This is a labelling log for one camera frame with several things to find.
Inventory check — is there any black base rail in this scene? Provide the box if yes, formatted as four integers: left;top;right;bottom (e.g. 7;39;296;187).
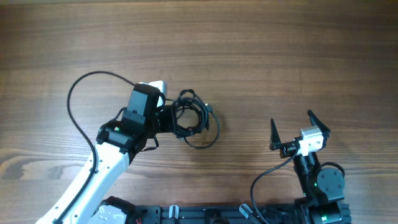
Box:
124;203;352;224

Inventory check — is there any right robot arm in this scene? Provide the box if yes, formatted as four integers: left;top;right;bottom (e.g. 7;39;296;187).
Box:
270;110;352;224

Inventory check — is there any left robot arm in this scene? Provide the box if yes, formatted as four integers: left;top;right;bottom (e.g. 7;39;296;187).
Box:
38;81;168;223

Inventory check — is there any black cable bundle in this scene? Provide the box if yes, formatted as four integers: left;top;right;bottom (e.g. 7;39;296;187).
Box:
164;88;221;149

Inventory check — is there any left camera cable black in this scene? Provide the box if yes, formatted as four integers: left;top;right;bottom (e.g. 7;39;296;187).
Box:
51;70;137;224

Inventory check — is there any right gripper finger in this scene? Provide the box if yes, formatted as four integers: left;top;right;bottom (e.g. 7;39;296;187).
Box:
269;119;282;150
307;110;331;137

